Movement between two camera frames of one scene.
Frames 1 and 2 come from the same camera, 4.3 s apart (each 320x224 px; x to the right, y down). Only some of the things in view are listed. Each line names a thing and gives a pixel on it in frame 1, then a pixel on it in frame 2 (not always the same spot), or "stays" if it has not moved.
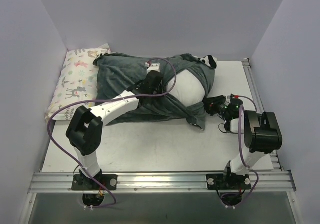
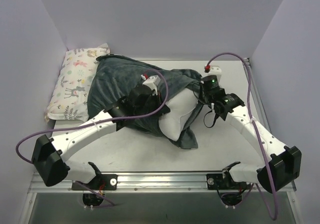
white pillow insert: (186, 87) to (182, 106)
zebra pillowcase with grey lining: (115, 72) to (110, 77)
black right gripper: (215, 103) to (208, 78)
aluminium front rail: (65, 182) stays
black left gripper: (155, 78) to (156, 100)
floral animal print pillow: (77, 81) stays
